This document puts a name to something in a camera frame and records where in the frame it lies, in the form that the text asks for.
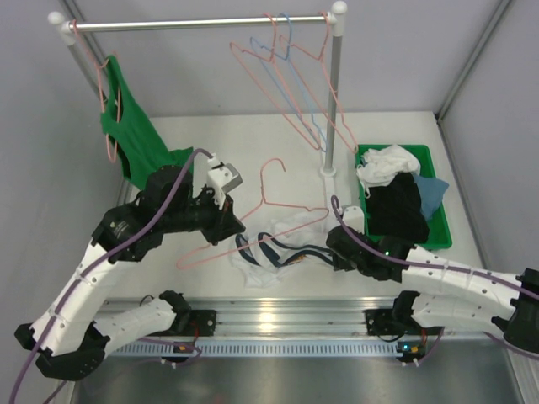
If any white navy-trimmed tank top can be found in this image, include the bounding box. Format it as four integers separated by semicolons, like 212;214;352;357
230;211;338;289

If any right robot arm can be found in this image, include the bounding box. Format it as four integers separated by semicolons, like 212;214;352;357
326;226;538;355

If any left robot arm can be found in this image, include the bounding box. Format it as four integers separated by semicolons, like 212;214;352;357
15;163;245;381

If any green tank top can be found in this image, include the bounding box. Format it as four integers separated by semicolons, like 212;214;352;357
100;55;194;190

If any pink hanger with green top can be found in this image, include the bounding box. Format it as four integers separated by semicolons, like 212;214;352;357
72;19;124;163

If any black garment in bin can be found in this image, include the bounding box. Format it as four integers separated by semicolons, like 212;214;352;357
366;173;430;243

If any green plastic bin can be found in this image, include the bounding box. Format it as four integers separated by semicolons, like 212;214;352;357
355;144;453;250

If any white garment in bin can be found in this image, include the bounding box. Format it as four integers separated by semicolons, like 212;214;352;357
356;145;421;194

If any blue garment in bin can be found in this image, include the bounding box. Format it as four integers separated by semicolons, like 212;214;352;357
413;174;449;221

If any clothes rack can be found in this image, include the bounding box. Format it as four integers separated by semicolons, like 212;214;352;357
47;12;336;219

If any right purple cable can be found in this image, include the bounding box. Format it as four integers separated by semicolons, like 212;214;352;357
330;194;539;295

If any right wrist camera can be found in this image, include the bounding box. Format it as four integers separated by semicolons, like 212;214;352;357
341;205;366;234

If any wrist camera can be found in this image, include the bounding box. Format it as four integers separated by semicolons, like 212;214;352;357
193;148;243;210
341;205;366;234

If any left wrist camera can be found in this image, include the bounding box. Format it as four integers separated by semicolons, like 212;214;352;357
193;148;243;210

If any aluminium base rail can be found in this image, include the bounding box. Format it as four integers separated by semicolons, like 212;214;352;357
96;296;477;338

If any perforated cable duct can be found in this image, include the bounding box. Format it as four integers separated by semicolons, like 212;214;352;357
83;339;426;358

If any blue wire hanger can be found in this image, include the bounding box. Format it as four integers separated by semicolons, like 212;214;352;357
249;12;328;152

